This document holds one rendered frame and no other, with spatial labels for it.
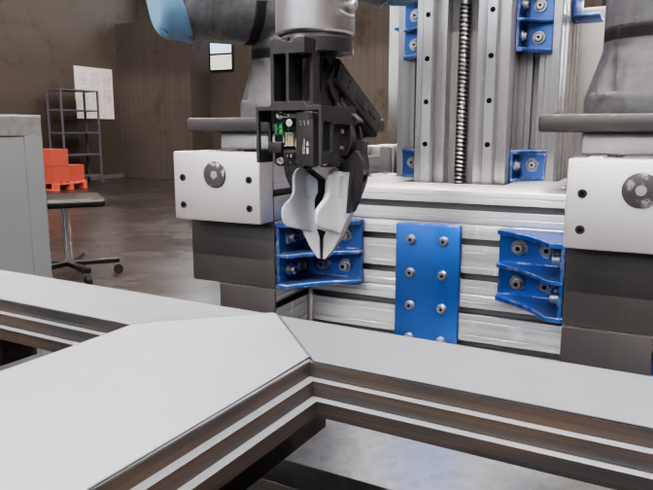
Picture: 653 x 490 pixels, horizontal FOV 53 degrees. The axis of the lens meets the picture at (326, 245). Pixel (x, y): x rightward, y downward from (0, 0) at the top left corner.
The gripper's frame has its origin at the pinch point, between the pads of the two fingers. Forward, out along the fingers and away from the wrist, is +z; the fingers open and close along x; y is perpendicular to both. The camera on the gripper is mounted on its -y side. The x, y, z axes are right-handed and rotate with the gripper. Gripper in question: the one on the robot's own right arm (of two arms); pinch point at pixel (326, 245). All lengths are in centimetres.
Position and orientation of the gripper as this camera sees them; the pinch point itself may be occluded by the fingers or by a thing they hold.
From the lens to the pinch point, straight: 67.3
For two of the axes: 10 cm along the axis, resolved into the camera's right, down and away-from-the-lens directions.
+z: 0.0, 9.9, 1.7
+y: -4.9, 1.5, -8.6
